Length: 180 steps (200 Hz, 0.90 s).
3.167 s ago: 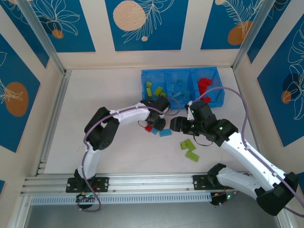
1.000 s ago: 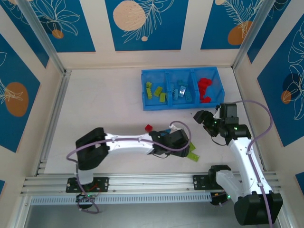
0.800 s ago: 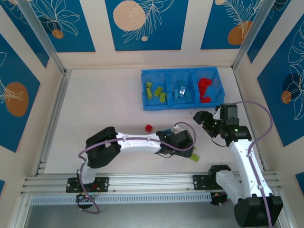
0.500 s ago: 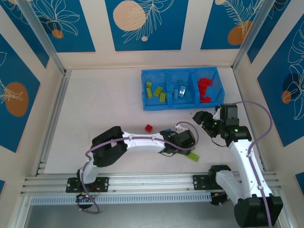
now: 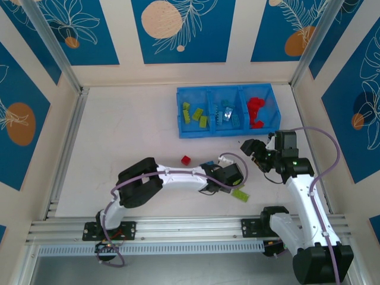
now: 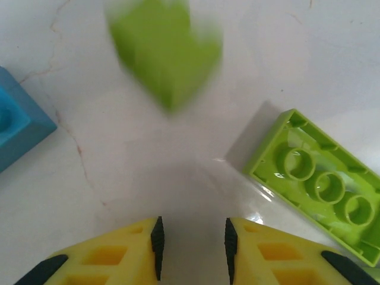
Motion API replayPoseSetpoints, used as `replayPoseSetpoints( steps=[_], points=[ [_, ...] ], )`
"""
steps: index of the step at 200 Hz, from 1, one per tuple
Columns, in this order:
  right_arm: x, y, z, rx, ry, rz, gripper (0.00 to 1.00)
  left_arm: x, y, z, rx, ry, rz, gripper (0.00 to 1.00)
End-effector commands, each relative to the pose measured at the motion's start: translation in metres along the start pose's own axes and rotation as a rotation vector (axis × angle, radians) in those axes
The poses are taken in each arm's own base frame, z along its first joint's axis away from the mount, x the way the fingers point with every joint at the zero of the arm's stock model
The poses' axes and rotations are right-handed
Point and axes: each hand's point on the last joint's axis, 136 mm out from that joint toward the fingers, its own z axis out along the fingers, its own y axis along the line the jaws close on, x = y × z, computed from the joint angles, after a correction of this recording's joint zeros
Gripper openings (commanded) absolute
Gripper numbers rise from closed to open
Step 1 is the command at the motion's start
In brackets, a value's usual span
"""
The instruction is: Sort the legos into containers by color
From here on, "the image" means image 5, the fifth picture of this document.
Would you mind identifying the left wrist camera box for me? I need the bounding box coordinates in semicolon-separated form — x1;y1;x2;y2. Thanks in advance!
218;155;238;166

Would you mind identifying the grey metal sheet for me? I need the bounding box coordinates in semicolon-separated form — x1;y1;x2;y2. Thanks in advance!
29;239;368;285

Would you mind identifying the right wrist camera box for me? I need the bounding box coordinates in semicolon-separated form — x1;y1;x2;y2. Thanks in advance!
265;132;277;151

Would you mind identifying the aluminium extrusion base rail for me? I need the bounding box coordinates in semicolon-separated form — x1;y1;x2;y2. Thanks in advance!
25;215;351;246

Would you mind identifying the long blue lego brick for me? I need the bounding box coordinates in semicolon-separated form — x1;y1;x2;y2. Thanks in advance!
211;106;224;126

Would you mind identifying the aluminium side rail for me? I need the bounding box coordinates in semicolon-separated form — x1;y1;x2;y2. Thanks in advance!
43;87;90;221

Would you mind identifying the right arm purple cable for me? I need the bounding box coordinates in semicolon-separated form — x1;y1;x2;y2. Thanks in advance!
264;126;342;285

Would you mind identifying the grey slotted cable duct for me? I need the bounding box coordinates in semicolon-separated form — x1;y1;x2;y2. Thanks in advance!
37;240;267;258

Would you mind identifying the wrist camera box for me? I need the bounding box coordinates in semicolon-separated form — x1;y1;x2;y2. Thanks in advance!
218;155;238;166
265;132;277;151

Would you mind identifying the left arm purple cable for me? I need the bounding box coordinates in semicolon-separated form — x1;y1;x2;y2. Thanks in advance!
96;152;249;267

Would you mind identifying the small controller circuit board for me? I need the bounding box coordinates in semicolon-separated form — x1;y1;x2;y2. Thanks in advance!
94;240;123;254
263;240;288;258

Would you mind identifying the aluminium frame post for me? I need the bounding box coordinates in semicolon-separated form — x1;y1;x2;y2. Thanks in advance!
290;0;342;88
22;0;90;94
11;245;41;285
337;237;373;285

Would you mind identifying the blue three-compartment plastic bin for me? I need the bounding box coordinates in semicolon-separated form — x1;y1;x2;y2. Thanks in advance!
176;84;281;140

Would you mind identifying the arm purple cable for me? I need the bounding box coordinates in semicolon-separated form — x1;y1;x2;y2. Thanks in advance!
264;126;342;285
96;152;249;267

